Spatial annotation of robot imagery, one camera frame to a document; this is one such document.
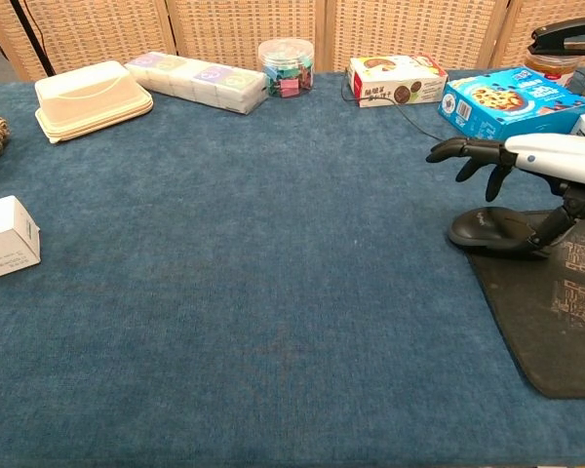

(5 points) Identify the blue table cloth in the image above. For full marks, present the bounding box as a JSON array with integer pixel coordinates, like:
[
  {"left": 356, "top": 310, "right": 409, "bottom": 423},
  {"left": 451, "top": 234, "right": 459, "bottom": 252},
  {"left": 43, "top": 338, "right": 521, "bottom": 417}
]
[{"left": 0, "top": 67, "right": 585, "bottom": 468}]

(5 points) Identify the black mouse pad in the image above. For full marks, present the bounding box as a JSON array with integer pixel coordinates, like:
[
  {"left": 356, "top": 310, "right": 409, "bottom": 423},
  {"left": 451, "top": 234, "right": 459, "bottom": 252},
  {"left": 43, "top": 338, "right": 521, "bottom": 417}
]
[{"left": 460, "top": 209, "right": 585, "bottom": 400}]

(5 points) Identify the clear jar of binder clips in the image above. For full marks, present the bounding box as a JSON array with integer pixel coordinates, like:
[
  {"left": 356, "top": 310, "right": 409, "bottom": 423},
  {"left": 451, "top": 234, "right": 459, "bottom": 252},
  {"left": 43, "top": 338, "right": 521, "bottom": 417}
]
[{"left": 257, "top": 38, "right": 316, "bottom": 98}]

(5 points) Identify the black computer mouse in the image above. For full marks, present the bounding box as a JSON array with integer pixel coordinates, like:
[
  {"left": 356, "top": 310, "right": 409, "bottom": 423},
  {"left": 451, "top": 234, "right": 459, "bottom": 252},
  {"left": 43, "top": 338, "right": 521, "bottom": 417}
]
[{"left": 447, "top": 206, "right": 547, "bottom": 255}]

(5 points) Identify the white cardboard box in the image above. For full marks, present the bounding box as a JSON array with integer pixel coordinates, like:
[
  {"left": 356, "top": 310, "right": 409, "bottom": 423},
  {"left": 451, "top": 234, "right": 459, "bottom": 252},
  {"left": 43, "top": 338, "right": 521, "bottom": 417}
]
[{"left": 0, "top": 195, "right": 42, "bottom": 284}]

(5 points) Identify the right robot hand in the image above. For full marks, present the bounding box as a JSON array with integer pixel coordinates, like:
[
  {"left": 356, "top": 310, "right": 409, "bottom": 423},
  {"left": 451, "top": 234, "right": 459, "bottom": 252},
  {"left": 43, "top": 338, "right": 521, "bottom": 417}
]
[{"left": 425, "top": 132, "right": 585, "bottom": 259}]

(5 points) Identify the wrapped tissue multipack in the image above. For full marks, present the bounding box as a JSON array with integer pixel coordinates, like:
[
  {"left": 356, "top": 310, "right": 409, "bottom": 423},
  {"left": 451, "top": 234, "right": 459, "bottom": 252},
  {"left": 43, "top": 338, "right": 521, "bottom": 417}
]
[{"left": 124, "top": 51, "right": 269, "bottom": 116}]

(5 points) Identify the black tripod stand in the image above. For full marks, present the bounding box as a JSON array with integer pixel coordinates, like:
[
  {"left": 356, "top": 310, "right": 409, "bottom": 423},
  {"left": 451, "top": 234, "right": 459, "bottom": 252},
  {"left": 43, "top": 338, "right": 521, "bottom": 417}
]
[{"left": 8, "top": 0, "right": 58, "bottom": 78}]

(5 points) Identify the blue cookie box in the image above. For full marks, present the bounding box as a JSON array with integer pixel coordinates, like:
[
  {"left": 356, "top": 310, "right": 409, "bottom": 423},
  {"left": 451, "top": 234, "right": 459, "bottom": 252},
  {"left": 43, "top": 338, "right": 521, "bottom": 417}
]
[{"left": 437, "top": 66, "right": 585, "bottom": 143}]

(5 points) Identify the beige lidded food container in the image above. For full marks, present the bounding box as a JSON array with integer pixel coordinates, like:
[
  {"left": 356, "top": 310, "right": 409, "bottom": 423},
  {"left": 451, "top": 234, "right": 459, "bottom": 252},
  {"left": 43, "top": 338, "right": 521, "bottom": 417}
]
[{"left": 33, "top": 59, "right": 155, "bottom": 145}]

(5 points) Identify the wicker folding screen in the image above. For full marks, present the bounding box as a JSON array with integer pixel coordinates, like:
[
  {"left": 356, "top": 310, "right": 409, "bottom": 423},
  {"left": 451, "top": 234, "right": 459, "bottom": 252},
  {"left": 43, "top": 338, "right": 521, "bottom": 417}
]
[{"left": 0, "top": 0, "right": 585, "bottom": 83}]

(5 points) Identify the white red cookie box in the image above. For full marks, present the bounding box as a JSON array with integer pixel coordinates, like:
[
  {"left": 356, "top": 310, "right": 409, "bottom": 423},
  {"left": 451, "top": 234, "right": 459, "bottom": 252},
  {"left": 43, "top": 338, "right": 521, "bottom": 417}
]
[{"left": 346, "top": 54, "right": 449, "bottom": 108}]

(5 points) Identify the black stapler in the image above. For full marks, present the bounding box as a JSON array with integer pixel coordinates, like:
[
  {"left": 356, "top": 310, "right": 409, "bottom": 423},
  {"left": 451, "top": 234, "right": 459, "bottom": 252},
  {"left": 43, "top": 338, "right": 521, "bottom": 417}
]
[{"left": 526, "top": 15, "right": 585, "bottom": 56}]

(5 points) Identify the red-labelled spread jar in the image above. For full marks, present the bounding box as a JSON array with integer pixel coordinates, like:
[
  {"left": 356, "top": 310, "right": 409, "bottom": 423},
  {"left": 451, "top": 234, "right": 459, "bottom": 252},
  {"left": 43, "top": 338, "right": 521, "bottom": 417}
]
[{"left": 524, "top": 52, "right": 580, "bottom": 89}]

